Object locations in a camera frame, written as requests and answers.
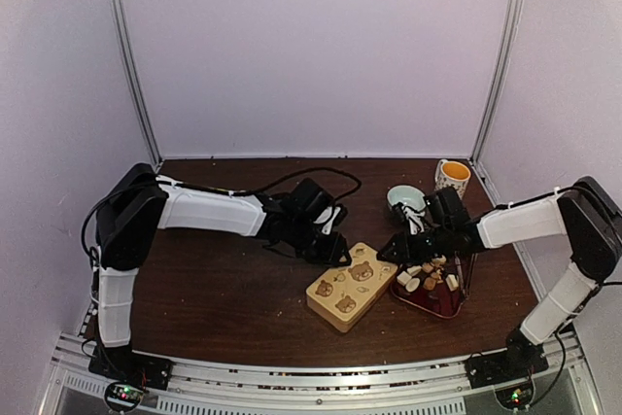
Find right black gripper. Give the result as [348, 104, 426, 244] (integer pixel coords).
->
[377, 224, 452, 265]

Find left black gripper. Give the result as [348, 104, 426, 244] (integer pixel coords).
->
[288, 218, 352, 267]

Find tan bear tin lid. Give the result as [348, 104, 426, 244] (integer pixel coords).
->
[305, 241, 398, 327]

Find tan tin box with paper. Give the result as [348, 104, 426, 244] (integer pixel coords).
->
[306, 279, 389, 333]

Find metal tongs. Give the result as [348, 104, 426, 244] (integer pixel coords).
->
[454, 256, 472, 299]

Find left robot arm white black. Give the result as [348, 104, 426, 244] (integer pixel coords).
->
[81, 163, 352, 380]

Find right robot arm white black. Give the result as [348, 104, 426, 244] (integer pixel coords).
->
[378, 176, 621, 378]

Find white chocolate block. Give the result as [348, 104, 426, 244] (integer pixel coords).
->
[397, 271, 420, 294]

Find round brown chocolate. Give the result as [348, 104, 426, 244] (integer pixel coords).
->
[423, 277, 437, 291]

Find pale green ceramic bowl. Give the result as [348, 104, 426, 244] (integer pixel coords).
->
[387, 185, 427, 213]

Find red rectangular tray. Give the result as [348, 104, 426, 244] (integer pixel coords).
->
[390, 255, 477, 319]

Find patterned mug yellow inside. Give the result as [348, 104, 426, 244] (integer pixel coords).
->
[434, 159, 471, 199]

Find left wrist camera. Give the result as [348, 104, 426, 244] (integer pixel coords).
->
[314, 203, 347, 235]

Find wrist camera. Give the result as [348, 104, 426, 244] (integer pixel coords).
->
[314, 203, 347, 235]
[392, 202, 425, 235]

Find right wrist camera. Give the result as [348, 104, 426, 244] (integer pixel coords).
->
[392, 202, 425, 235]

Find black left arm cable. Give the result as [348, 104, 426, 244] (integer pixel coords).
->
[232, 165, 363, 210]

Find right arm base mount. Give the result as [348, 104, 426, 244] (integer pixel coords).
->
[465, 351, 549, 389]

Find front aluminium rail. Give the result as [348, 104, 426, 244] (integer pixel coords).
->
[48, 331, 599, 415]

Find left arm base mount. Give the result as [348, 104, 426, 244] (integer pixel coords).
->
[88, 345, 173, 390]

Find right aluminium frame post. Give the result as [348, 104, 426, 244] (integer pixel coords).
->
[470, 0, 524, 165]

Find aluminium frame post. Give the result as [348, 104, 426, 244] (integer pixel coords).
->
[470, 0, 524, 165]
[110, 0, 163, 168]

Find left aluminium frame post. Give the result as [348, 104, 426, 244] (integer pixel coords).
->
[110, 0, 163, 168]

